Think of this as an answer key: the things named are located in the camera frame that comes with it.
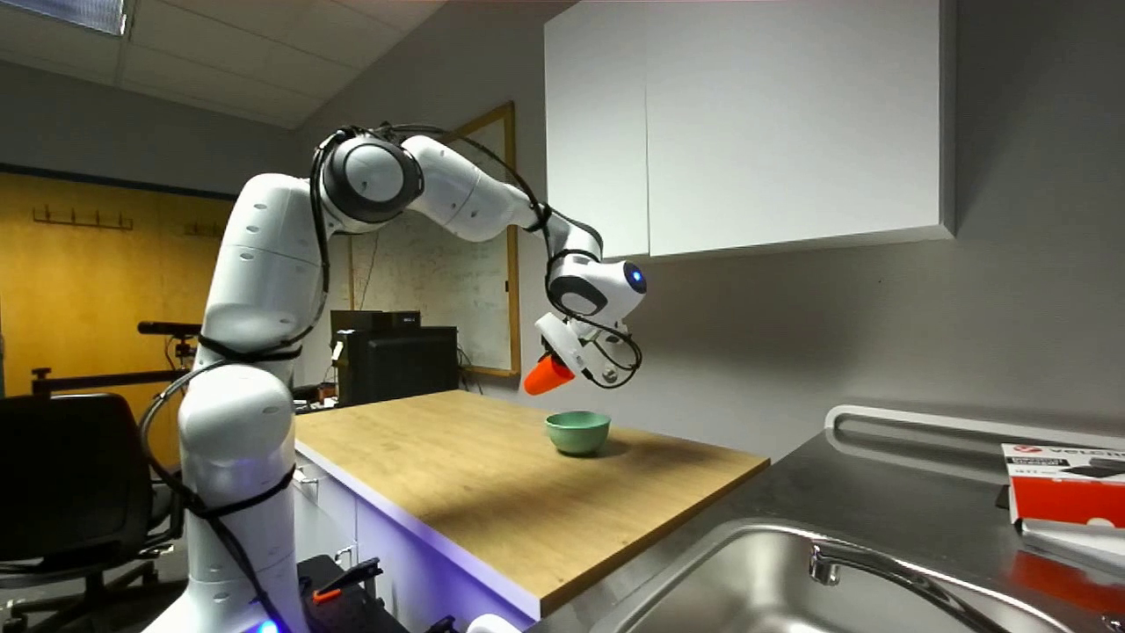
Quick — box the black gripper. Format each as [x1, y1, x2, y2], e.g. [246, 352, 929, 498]
[534, 312, 585, 373]

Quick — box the orange plastic cup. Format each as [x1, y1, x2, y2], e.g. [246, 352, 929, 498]
[524, 354, 572, 394]

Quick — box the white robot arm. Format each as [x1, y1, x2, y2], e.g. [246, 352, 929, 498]
[143, 122, 646, 633]

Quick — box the green bowl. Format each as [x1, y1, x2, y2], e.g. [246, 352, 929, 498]
[546, 410, 613, 458]

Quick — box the black computer case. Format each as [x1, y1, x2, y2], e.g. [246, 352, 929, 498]
[329, 309, 462, 406]

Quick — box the stainless steel sink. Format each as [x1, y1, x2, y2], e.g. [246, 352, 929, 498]
[591, 520, 1069, 633]

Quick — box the sink faucet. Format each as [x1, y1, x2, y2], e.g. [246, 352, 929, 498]
[807, 546, 1004, 633]

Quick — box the red and white box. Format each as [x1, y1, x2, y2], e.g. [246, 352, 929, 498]
[1003, 443, 1125, 558]

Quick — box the black office chair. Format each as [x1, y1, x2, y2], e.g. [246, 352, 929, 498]
[0, 394, 162, 597]

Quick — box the whiteboard with wooden frame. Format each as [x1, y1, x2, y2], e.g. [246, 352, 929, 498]
[347, 98, 524, 387]

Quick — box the white wall cabinet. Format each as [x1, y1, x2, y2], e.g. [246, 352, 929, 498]
[546, 0, 953, 256]

